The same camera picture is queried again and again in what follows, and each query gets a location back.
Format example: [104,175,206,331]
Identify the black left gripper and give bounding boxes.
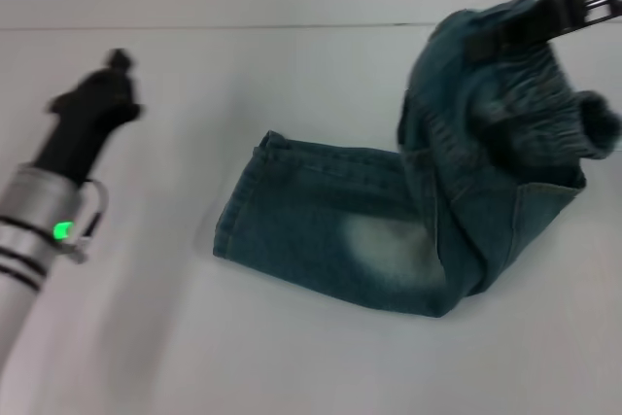
[31,48,147,181]

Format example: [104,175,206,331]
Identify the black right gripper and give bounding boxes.
[465,0,622,64]

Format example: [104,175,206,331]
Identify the blue denim shorts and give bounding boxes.
[212,0,622,320]

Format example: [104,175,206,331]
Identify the thin dark cable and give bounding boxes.
[72,180,108,260]

